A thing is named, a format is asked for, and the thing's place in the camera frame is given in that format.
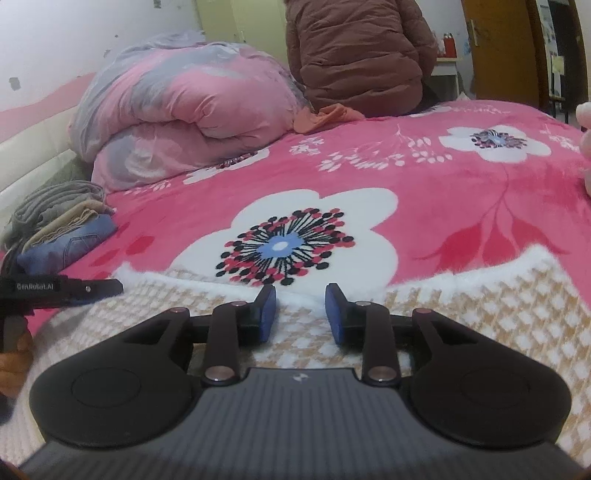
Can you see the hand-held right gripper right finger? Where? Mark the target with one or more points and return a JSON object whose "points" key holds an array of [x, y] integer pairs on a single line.
{"points": [[334, 314]]}

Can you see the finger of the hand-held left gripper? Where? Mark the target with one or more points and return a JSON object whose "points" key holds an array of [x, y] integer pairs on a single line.
{"points": [[99, 287]]}

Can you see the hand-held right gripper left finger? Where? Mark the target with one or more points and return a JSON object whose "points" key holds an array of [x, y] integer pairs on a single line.
{"points": [[267, 314]]}

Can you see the beige white checked knit cardigan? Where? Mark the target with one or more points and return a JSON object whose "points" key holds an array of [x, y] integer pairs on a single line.
{"points": [[485, 314]]}

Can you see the person's left hand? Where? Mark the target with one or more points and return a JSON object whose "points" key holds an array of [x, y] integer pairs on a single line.
{"points": [[14, 369]]}

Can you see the folded blue jeans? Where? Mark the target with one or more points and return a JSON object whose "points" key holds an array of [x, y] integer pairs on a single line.
{"points": [[69, 249]]}

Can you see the folded beige garment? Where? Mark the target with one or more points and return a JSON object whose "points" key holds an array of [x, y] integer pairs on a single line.
{"points": [[69, 221]]}

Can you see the white bed headboard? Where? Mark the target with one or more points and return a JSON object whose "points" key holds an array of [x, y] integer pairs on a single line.
{"points": [[32, 157]]}

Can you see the pink floral bed blanket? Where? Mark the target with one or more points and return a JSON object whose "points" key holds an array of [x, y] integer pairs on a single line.
{"points": [[415, 207]]}

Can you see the orange pink garment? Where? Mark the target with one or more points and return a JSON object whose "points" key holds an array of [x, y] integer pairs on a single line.
{"points": [[323, 117]]}

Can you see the pink grey floral quilt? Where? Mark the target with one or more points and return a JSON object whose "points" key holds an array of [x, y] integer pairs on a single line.
{"points": [[184, 101]]}

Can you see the white desk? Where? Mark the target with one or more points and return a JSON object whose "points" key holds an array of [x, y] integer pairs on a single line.
{"points": [[445, 69]]}

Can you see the red bottle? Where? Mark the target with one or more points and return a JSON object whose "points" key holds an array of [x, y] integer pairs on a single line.
{"points": [[449, 46]]}

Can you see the pale yellow wardrobe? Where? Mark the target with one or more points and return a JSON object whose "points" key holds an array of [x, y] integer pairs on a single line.
{"points": [[240, 23]]}

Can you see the brown wooden door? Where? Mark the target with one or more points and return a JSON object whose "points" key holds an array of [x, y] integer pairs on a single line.
{"points": [[503, 55]]}

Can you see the yellow sticky note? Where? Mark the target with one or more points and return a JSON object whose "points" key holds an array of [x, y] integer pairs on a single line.
{"points": [[557, 64]]}

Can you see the grey wall socket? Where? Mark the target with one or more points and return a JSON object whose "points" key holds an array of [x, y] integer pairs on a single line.
{"points": [[14, 83]]}

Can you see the dark wooden door frame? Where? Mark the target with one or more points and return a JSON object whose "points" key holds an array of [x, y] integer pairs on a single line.
{"points": [[579, 78]]}

